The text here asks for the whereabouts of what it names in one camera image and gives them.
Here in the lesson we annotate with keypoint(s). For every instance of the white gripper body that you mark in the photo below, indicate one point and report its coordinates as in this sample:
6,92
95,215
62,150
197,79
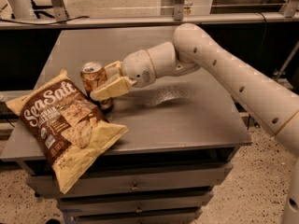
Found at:
137,67

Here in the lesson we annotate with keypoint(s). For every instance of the top drawer metal knob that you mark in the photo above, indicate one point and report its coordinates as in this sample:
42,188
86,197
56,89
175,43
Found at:
135,187

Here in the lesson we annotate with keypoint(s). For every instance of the orange soda can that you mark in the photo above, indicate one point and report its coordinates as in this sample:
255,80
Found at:
92,75

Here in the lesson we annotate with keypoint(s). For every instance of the drawer metal knob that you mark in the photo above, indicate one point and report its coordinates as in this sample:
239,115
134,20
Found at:
135,187
139,210

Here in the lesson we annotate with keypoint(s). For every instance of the brown sea salt chip bag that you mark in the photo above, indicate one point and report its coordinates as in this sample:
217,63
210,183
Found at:
72,131

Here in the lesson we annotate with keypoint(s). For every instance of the middle drawer metal knob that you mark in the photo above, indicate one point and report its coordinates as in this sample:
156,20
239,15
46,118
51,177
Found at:
139,210

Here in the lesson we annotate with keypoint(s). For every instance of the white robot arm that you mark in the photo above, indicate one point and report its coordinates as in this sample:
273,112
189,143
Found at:
274,107

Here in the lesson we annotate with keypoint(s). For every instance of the white pipe post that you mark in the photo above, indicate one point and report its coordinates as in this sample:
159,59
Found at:
22,9

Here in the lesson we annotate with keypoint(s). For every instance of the grey metal railing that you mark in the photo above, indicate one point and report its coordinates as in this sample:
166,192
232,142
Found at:
120,13

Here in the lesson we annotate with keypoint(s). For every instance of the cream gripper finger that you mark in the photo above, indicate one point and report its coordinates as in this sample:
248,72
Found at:
113,87
113,70

